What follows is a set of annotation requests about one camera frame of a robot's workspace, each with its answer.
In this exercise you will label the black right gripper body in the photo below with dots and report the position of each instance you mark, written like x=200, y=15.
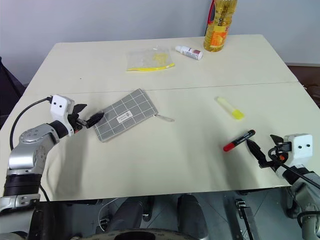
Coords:
x=276, y=153

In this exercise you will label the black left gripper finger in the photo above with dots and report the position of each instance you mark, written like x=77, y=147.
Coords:
x=79, y=108
x=95, y=118

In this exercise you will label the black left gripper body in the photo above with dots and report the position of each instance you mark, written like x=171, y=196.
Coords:
x=76, y=122

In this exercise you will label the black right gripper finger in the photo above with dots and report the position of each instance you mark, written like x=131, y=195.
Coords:
x=276, y=140
x=255, y=150

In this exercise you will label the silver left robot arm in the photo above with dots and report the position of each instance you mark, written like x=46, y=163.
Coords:
x=27, y=150

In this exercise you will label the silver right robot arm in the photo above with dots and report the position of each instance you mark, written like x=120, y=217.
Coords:
x=306, y=190

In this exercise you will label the grey checked pencil pouch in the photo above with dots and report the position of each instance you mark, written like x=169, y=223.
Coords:
x=126, y=115

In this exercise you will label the red and black marker pen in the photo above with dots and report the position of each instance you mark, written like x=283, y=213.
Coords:
x=237, y=141

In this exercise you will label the yellow highlighter pen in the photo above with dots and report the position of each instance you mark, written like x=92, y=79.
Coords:
x=231, y=108

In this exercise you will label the black metal bar under table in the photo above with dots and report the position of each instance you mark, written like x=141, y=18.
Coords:
x=246, y=217

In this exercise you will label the dark brown furniture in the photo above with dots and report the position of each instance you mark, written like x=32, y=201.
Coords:
x=308, y=80

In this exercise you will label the black fabric object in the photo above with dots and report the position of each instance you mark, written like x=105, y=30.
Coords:
x=8, y=87

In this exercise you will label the clear yellow-zip plastic bag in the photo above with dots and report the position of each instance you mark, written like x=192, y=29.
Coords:
x=147, y=58

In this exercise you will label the dark rounded shape under table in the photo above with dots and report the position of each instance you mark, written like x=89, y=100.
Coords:
x=127, y=212
x=192, y=215

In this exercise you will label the small white plastic bottle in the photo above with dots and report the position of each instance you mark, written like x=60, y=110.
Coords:
x=190, y=52

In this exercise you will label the large yellow oil bottle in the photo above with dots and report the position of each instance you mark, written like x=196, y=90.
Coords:
x=220, y=27

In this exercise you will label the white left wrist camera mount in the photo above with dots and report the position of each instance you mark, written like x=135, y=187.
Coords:
x=59, y=106

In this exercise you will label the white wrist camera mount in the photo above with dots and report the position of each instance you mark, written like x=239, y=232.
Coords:
x=59, y=106
x=300, y=147

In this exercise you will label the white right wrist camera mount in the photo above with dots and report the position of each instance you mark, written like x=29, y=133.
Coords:
x=300, y=147

